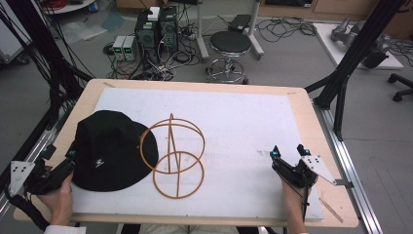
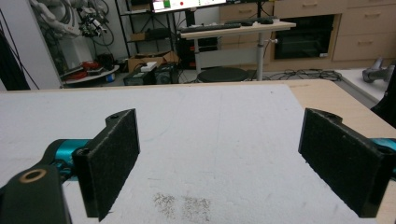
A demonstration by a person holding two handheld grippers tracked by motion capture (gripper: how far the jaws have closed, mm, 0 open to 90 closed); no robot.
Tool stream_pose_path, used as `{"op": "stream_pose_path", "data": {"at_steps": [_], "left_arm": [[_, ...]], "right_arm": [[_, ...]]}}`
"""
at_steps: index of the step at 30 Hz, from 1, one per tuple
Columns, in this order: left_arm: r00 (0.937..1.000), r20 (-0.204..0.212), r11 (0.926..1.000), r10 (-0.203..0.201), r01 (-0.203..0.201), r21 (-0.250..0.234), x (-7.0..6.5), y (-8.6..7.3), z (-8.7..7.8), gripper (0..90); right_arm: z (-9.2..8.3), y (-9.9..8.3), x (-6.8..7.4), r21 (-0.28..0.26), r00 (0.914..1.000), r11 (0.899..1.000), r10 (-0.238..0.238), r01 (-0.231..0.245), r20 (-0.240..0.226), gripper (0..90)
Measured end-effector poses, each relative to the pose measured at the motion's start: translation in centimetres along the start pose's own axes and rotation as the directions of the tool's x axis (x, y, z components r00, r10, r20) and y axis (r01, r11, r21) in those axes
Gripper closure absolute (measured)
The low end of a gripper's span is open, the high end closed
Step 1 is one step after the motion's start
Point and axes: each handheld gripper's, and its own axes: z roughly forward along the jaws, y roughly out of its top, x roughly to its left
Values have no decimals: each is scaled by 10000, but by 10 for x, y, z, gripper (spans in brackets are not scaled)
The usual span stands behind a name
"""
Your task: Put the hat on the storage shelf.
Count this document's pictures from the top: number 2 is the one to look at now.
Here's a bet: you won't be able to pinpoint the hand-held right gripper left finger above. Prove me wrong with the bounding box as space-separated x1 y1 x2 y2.
72 108 141 222

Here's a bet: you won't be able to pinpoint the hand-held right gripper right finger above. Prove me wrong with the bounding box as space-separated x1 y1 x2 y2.
297 107 396 218

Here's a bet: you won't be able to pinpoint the dark object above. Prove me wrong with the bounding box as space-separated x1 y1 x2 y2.
370 63 396 129

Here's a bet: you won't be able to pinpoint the round white platform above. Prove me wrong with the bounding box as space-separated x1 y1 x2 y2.
60 64 121 86

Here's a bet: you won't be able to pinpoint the black computer case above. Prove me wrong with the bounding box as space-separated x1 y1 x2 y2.
154 62 180 85
122 66 157 87

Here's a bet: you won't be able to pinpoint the grey hand-held device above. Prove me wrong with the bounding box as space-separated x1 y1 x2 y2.
361 57 396 84

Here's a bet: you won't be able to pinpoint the small white box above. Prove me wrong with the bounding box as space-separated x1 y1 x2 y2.
140 61 159 74

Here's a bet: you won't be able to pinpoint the brown cardboard box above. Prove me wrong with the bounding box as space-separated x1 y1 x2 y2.
127 50 180 75

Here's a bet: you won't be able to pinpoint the white foam mat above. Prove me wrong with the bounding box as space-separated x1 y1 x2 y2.
0 83 379 224

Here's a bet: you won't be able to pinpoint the light wood cabinet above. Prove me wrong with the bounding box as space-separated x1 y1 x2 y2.
219 0 396 71

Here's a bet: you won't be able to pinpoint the black built-in oven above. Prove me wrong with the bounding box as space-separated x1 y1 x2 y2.
273 14 336 61

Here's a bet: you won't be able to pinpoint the black metal shelf rack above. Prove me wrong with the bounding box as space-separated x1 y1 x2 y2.
114 0 179 59

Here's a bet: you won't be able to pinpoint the black curtain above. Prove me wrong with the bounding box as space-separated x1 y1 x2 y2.
0 29 32 91

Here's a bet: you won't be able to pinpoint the round black stool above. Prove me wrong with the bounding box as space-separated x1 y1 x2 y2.
197 66 250 84

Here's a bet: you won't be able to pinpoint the light wood standing desk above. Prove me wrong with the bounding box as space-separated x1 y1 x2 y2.
179 21 297 82

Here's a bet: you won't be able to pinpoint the long black keyboard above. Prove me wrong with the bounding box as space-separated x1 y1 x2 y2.
179 22 243 34

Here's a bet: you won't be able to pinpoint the short black keyboard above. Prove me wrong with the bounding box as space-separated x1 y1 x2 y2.
224 17 275 27

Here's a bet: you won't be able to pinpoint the computer monitor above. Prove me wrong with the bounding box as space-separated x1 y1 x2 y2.
151 0 228 14

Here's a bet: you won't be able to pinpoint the black floor cables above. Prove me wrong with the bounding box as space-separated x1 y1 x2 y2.
262 68 344 83

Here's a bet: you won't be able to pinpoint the red cable coil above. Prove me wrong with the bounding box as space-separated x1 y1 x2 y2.
72 61 101 80

